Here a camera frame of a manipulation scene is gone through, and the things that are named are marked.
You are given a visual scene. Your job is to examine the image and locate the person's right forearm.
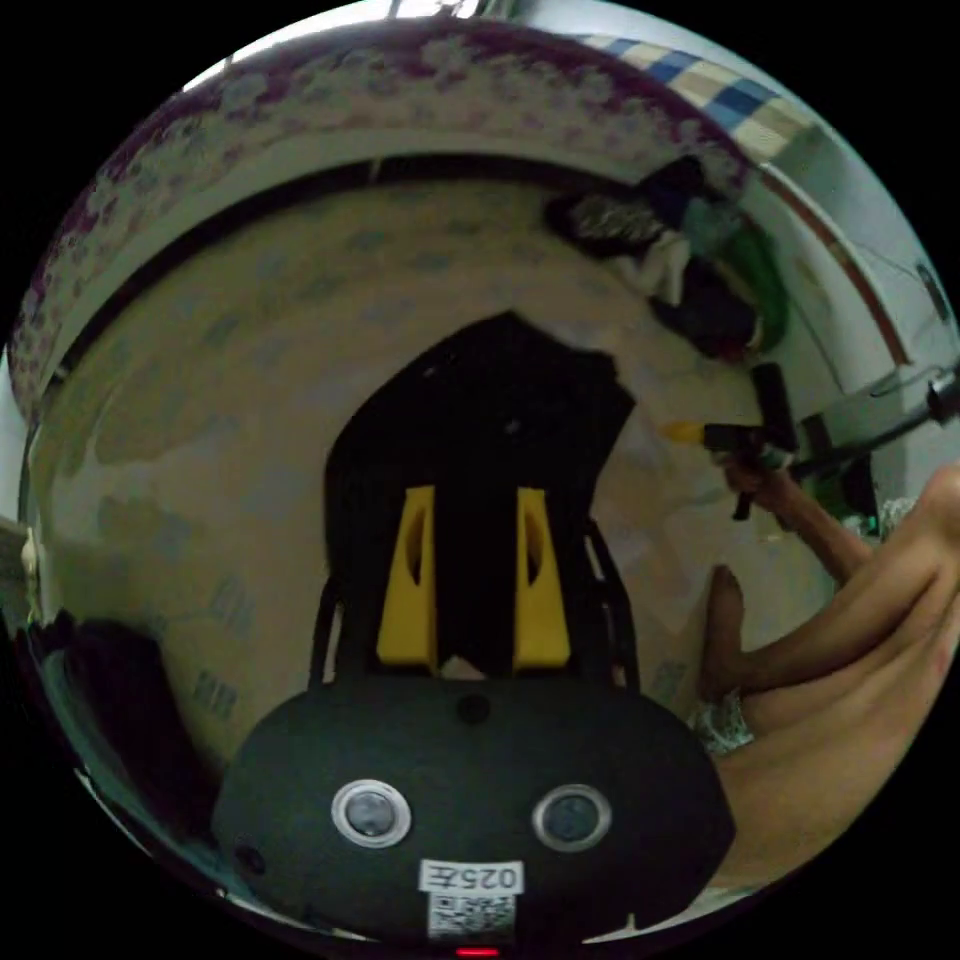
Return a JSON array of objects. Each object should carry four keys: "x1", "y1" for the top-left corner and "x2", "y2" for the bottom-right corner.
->
[{"x1": 775, "y1": 479, "x2": 875, "y2": 585}]

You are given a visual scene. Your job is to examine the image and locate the pile of clothes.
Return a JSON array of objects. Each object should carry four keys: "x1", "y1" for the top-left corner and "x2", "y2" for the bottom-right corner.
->
[{"x1": 542, "y1": 155, "x2": 790, "y2": 363}]

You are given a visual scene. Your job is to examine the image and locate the person's body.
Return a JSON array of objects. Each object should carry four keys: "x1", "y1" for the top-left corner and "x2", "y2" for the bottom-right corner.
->
[{"x1": 698, "y1": 463, "x2": 960, "y2": 895}]

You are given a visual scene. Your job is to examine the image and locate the person's right hand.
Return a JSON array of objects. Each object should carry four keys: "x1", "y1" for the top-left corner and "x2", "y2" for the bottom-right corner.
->
[{"x1": 719, "y1": 458, "x2": 799, "y2": 523}]

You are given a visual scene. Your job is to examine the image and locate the purple floral cloth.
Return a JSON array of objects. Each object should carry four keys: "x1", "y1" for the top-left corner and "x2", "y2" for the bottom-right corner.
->
[{"x1": 5, "y1": 20, "x2": 751, "y2": 425}]

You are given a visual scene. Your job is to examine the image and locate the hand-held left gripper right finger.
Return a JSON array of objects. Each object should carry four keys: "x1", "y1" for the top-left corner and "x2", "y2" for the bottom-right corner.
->
[{"x1": 512, "y1": 487, "x2": 570, "y2": 670}]

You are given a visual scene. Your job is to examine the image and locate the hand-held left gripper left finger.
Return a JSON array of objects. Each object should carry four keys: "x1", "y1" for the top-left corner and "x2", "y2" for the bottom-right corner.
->
[{"x1": 376, "y1": 485, "x2": 439, "y2": 668}]

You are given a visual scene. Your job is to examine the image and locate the black pants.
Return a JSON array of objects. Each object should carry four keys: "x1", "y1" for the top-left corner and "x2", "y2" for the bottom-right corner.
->
[{"x1": 323, "y1": 310, "x2": 638, "y2": 678}]

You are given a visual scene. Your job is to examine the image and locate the blue checkered cloth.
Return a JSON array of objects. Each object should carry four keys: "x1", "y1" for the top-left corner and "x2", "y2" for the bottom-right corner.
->
[{"x1": 581, "y1": 33, "x2": 820, "y2": 160}]

